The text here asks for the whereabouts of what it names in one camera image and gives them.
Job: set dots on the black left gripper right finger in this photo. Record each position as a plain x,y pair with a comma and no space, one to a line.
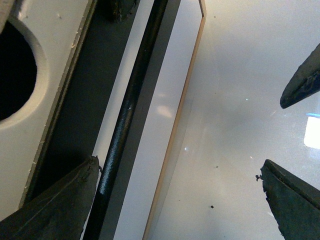
294,203

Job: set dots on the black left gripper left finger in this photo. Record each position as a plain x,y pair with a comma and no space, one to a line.
58,213

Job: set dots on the black drawer handle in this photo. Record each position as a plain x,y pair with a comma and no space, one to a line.
122,127

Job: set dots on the white drawer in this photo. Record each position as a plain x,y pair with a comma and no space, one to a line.
124,203
55,31

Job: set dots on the wooden drawer cabinet frame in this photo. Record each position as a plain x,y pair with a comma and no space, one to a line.
175,125

